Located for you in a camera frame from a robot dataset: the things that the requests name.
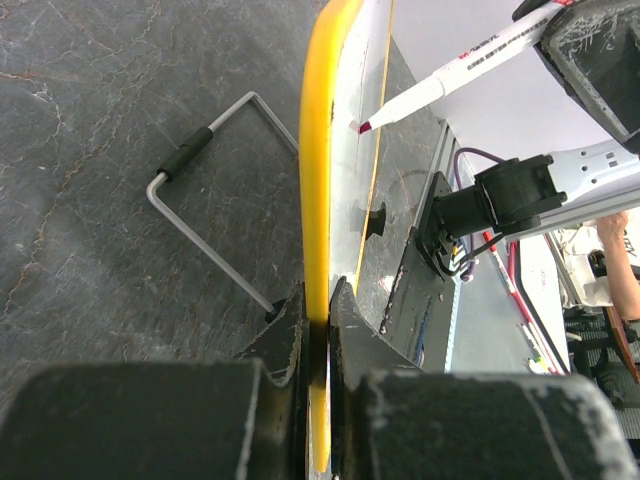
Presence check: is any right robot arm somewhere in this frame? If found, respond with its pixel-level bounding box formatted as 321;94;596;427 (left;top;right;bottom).
430;1;639;238

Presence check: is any person forearm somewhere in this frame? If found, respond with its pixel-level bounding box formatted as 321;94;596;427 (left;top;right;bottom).
596;211;640;322

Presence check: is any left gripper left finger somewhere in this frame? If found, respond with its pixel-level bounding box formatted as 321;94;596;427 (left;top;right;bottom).
1;286;308;479

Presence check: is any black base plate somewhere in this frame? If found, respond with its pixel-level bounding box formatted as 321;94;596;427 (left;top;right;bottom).
379;172;456;373

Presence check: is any white marker with magenta cap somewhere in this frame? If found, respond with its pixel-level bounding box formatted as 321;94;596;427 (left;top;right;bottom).
358;1;571;134

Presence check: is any yellow framed whiteboard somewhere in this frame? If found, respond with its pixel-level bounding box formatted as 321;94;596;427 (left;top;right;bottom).
147;0;397;474

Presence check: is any red marker pen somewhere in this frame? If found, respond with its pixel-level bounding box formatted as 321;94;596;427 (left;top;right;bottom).
489;245;516;296

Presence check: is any green capped marker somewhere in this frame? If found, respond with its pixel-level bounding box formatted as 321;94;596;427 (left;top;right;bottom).
520;324;557;375

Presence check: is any red framed board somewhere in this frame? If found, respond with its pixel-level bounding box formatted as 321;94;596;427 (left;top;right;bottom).
507;241;570;375

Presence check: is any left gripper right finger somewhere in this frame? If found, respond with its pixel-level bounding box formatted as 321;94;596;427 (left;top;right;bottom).
329;280;638;479

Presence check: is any slotted cable duct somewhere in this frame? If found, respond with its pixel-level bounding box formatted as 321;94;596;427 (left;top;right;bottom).
444;279;462;373

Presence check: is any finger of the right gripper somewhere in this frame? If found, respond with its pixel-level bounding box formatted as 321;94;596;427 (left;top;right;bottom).
535;0;639;150

